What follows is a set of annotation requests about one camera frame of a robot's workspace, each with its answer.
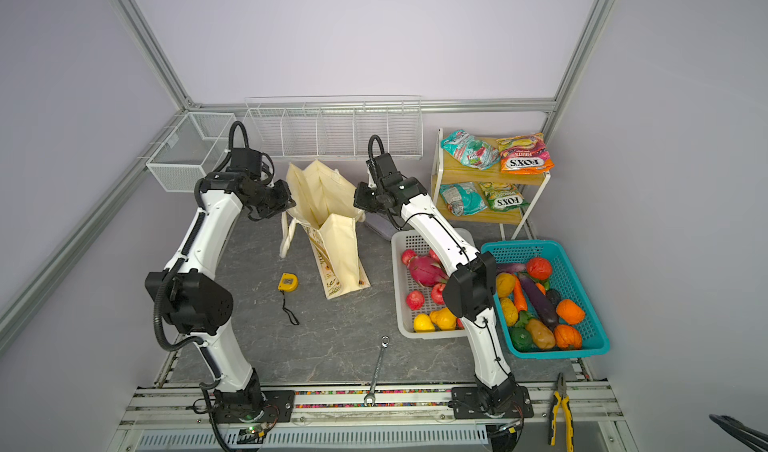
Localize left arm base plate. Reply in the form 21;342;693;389
213;389;296;424

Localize yellow handled pliers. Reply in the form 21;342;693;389
547;373;575;452

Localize white two-tier wooden shelf rack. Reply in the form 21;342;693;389
424;127;552;241

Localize red apple front basket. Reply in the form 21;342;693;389
430;283;446;305

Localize long white wire basket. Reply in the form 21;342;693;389
245;96;424;160

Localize yellow pear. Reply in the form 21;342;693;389
429;308;457;331

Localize silver combination wrench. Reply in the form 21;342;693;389
363;335;390;407

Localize teal snack bag upper shelf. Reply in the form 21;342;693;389
440;129;500;170

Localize red apple in white basket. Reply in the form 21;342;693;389
401;249;418;265

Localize teal snack bag shelf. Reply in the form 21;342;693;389
439;182;487;217
440;129;500;170

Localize orange Fox's candy bag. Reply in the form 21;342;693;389
497;133;555;175

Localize green Fox's candy bag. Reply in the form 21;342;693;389
477;182;529;212

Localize yellow lemon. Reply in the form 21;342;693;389
413;313;436;333

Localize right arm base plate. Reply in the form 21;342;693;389
448;385;534;419

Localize cream floral tote bag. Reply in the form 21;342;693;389
279;160;370;299

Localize orange pumpkin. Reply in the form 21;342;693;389
554;324;583;350

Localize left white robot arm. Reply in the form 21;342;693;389
145;171;295;415

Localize brown potato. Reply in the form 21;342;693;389
525;318;556;350

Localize yellow tape measure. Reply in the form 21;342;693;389
278;273;300;326

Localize green bell pepper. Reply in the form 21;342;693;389
510;327;534;352

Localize white plastic basket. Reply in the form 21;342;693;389
391;230;467;339

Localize orange carrot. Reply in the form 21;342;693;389
512;276;528;311

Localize red apple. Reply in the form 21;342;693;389
401;249;418;265
406;290;425;311

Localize purple eggplant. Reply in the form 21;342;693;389
518;273;559;330

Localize red dragon fruit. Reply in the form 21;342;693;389
407;256;448;287

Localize small white mesh basket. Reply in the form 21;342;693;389
146;112;236;193

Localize teal plastic basket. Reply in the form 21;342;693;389
481;240;611;360

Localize teal snack bag lower shelf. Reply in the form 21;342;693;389
439;182;487;217

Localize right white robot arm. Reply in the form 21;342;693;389
354;178;517;414

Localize red tomato in teal basket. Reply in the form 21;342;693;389
526;257;553;282

